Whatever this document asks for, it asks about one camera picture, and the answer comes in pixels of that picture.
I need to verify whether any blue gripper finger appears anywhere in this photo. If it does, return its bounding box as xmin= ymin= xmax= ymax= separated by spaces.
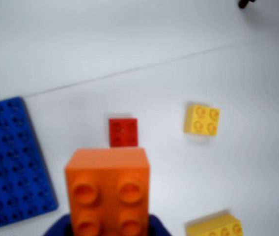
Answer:
xmin=42 ymin=213 xmax=73 ymax=236
xmin=149 ymin=214 xmax=172 ymax=236

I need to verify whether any orange 2x4 block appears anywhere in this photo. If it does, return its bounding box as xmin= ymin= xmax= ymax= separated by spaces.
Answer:
xmin=64 ymin=147 xmax=151 ymax=236

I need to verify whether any yellow 2x4 block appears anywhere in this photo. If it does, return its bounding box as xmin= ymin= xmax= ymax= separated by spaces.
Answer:
xmin=185 ymin=212 xmax=244 ymax=236

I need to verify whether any red 2x2 block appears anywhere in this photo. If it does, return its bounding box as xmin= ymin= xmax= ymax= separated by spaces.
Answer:
xmin=109 ymin=118 xmax=139 ymax=148

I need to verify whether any yellow 2x2 block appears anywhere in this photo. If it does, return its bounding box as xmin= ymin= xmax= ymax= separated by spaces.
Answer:
xmin=183 ymin=104 xmax=221 ymax=137

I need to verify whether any blue 8x8 baseplate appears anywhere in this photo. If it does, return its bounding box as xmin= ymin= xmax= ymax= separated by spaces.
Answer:
xmin=0 ymin=97 xmax=59 ymax=223

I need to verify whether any black stand foot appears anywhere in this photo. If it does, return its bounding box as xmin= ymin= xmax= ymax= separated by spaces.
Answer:
xmin=237 ymin=0 xmax=257 ymax=9

